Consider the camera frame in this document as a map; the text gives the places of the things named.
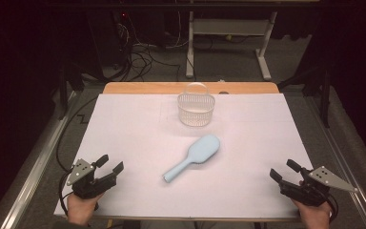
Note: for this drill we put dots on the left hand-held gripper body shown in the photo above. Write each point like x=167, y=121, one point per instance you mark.
x=90, y=186

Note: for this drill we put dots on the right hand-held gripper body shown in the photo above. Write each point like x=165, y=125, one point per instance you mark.
x=311, y=191

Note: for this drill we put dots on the light blue hairbrush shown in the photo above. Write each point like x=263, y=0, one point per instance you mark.
x=200, y=151

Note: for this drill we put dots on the white plastic basket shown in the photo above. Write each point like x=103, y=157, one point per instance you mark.
x=195, y=109

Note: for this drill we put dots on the person's left hand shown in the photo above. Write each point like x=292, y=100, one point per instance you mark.
x=81, y=208

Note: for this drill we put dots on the person's right hand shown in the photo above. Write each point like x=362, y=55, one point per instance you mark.
x=314, y=216

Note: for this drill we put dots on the black metal stand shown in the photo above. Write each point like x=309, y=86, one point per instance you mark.
x=65, y=82
x=324, y=95

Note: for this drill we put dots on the aluminium floor rail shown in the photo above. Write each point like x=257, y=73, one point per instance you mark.
x=343, y=152
x=35, y=165

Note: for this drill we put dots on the white metal desk frame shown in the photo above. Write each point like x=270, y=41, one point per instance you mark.
x=228, y=27

